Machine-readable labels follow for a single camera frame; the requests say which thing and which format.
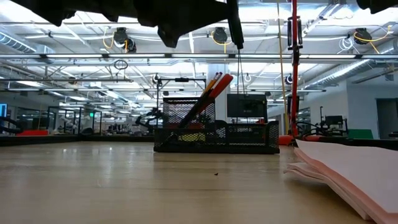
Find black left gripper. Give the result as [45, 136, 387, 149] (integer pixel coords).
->
[133, 0, 230, 49]

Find red-handled scissors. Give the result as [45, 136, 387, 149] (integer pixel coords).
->
[186, 73, 234, 130]

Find small yellow-green block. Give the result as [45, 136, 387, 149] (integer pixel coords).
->
[177, 133, 207, 144]

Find black mesh desk organizer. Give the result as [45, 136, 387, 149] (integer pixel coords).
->
[152, 96, 280, 155]

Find pink sticky note pad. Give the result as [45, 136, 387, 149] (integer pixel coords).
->
[283, 139, 398, 224]

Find black monitor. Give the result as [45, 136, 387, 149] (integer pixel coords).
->
[226, 93, 269, 119]

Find black equipment stand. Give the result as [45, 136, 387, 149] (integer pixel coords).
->
[319, 106, 349, 137]

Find green board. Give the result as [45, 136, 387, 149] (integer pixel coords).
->
[346, 129, 374, 140]

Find red plastic bin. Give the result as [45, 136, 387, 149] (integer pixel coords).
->
[14, 129, 50, 138]

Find ceiling cable reel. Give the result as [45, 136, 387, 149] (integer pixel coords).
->
[352, 24, 394, 54]
[210, 27, 230, 46]
[111, 27, 138, 54]

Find black hanging cable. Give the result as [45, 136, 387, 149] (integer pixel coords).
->
[236, 48, 246, 96]

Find black lamp power cable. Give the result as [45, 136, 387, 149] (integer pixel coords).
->
[294, 120, 332, 140]

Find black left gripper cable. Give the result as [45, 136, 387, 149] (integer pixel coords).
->
[0, 116, 24, 135]

